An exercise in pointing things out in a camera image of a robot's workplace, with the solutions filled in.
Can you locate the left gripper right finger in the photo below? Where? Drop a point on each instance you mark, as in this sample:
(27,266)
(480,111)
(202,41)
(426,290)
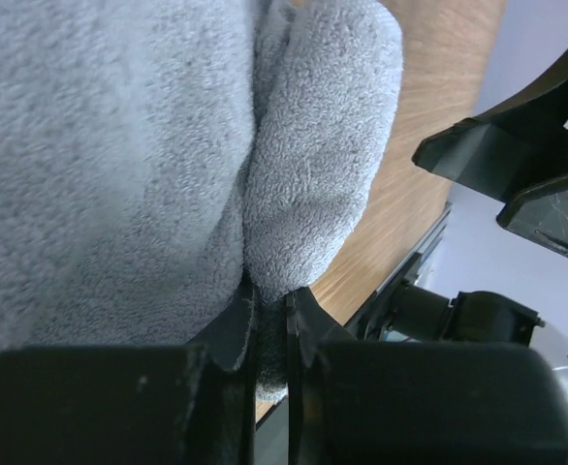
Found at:
(370,402)

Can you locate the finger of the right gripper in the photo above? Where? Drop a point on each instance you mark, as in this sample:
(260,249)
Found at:
(515,153)

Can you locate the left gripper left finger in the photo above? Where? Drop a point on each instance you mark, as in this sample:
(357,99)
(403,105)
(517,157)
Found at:
(188,404)

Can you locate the grey panda towel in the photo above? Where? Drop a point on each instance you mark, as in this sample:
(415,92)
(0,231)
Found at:
(152,153)

